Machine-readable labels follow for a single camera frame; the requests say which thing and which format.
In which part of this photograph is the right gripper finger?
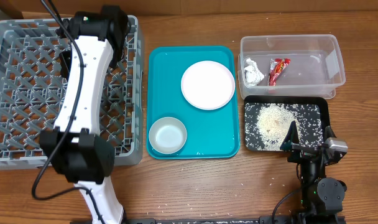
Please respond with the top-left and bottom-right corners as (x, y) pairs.
(280, 121), (300, 152)
(324, 126), (336, 139)

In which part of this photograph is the clear white wrapper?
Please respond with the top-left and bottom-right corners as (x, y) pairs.
(244, 58), (265, 86)

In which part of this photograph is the red snack wrapper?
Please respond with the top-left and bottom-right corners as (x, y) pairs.
(268, 58), (291, 86)

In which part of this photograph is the large white plate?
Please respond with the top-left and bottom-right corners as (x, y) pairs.
(181, 60), (236, 110)

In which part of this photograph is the grey bowl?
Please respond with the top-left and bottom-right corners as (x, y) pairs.
(148, 117), (188, 154)

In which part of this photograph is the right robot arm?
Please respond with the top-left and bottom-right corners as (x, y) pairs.
(272, 121), (348, 224)

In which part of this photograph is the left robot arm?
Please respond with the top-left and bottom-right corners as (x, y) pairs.
(39, 6), (129, 223)

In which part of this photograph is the black tray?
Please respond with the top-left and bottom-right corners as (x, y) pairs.
(244, 95), (330, 142)

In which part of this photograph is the clear plastic bin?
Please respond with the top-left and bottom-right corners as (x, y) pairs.
(237, 34), (346, 99)

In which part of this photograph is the teal serving tray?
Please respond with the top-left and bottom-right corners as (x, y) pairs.
(147, 45), (240, 159)

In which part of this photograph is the grey dish rack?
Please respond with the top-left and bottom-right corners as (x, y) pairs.
(0, 16), (144, 170)

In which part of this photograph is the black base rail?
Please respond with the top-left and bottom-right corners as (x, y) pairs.
(70, 215), (346, 224)

